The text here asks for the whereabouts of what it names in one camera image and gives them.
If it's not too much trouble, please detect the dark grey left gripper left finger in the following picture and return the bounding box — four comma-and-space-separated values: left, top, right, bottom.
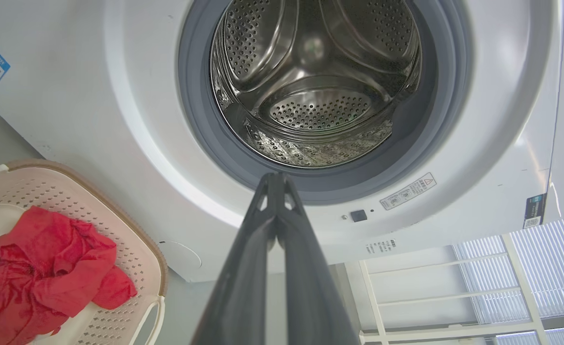
191, 172, 280, 345

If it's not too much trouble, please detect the grey warning sticker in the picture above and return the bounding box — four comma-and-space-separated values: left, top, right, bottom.
380, 172, 437, 211

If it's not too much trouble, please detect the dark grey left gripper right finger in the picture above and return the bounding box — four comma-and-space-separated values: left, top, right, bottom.
275, 172, 360, 345

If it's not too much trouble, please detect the red garment with white trim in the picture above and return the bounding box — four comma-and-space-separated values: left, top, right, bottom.
0, 206, 138, 345

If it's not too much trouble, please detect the cream perforated laundry basket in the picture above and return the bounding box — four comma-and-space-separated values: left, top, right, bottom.
0, 159, 169, 345

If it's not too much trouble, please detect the white front-load washing machine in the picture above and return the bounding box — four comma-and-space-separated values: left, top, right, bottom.
0, 0, 564, 283

